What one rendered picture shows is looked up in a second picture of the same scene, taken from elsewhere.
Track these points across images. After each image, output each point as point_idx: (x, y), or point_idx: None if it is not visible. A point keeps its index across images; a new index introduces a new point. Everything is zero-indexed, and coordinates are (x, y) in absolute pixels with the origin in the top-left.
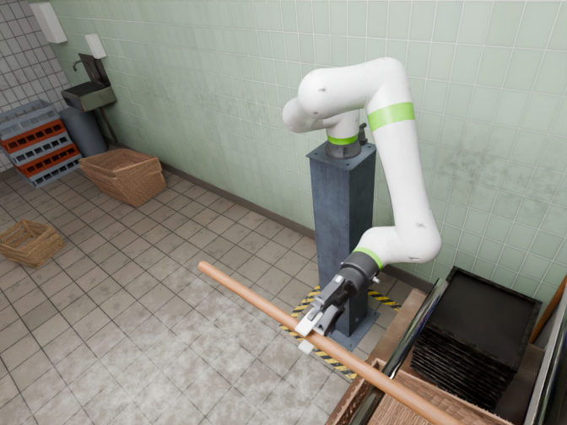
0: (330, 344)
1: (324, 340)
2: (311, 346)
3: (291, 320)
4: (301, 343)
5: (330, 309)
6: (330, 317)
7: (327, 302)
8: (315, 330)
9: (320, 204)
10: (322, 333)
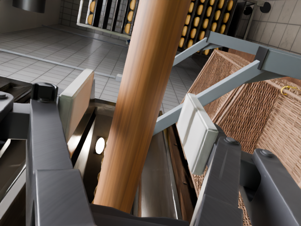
0: (98, 181)
1: (102, 164)
2: (180, 133)
3: (131, 35)
4: (188, 99)
5: (197, 210)
6: (196, 206)
7: (27, 163)
8: (117, 131)
9: None
10: (190, 167)
